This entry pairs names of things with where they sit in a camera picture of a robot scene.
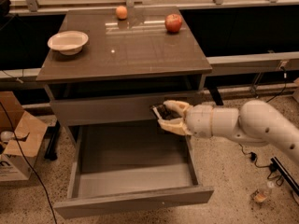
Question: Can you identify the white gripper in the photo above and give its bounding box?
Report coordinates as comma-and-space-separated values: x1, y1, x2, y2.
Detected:
158, 100, 213, 138

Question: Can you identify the black rxbar chocolate bar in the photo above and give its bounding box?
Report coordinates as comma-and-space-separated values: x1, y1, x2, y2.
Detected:
150, 104, 179, 120

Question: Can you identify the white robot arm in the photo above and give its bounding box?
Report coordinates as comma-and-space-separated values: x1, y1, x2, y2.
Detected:
152, 100, 299, 165

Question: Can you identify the closed grey top drawer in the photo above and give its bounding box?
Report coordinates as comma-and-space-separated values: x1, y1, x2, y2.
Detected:
50, 91, 201, 126

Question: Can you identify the open grey middle drawer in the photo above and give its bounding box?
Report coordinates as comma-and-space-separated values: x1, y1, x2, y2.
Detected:
54, 119, 213, 218

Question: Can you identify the grey drawer cabinet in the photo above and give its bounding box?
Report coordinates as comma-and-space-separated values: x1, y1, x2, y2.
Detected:
37, 7, 212, 139

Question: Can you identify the red apple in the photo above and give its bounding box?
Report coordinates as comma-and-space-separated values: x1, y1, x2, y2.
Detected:
164, 14, 182, 33

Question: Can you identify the black bar on floor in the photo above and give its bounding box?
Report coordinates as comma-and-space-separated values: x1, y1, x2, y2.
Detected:
271, 157, 299, 196

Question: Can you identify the clear plastic bottle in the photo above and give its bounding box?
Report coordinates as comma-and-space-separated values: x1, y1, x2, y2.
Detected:
250, 181, 275, 203

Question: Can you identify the black stand foot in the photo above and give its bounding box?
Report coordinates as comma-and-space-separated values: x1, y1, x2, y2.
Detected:
44, 122, 60, 161

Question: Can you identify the white bowl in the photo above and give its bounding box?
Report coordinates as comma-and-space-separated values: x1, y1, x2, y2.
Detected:
48, 31, 89, 55

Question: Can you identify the cardboard box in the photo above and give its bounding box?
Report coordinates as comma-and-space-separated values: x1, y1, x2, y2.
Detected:
0, 91, 48, 182

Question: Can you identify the black power adapter with cable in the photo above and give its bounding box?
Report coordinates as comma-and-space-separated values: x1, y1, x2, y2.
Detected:
240, 66, 287, 187

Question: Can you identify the black cable on left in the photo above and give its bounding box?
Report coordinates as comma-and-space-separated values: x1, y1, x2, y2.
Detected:
0, 102, 58, 224

